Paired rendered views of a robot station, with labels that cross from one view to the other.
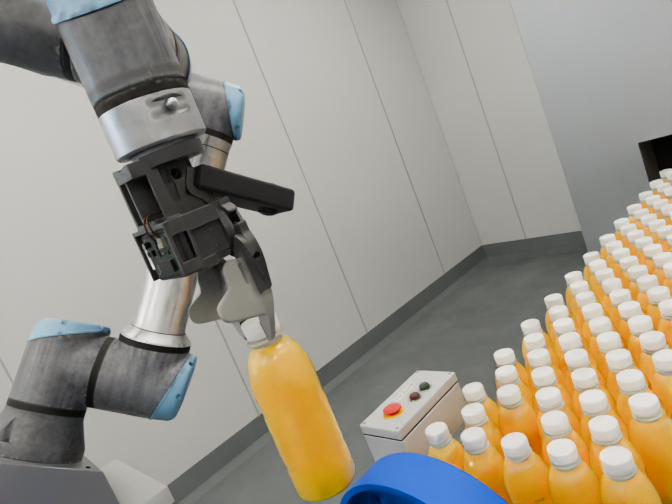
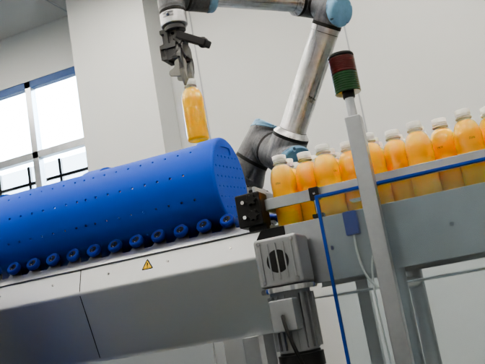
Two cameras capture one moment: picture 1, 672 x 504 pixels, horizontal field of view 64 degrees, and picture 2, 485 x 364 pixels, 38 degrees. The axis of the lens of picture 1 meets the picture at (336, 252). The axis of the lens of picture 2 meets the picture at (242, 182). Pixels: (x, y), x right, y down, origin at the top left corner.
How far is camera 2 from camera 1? 213 cm
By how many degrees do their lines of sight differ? 63
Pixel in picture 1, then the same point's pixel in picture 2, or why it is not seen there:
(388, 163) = not seen: outside the picture
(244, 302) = (176, 71)
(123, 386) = (265, 152)
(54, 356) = (250, 133)
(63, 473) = not seen: hidden behind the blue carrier
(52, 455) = not seen: hidden behind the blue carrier
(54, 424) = (243, 164)
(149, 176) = (164, 34)
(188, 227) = (165, 48)
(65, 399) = (250, 154)
